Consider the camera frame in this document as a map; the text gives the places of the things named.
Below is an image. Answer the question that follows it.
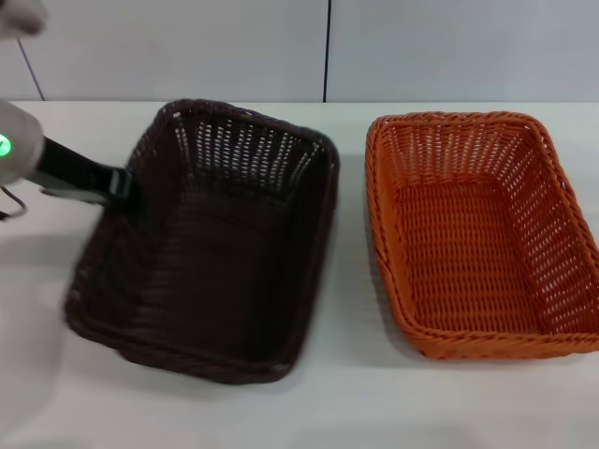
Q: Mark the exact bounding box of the thin black cable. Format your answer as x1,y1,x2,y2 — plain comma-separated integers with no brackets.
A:
0,184,27,221

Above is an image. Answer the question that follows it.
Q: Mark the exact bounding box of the orange wicker basket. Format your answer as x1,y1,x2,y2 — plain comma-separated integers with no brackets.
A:
364,110,599,361

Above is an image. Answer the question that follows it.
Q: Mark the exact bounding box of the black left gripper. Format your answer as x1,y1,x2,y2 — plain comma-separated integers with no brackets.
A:
39,134,141,208

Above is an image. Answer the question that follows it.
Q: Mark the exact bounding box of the dark brown wicker basket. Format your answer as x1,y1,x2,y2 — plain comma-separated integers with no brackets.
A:
63,97,342,385

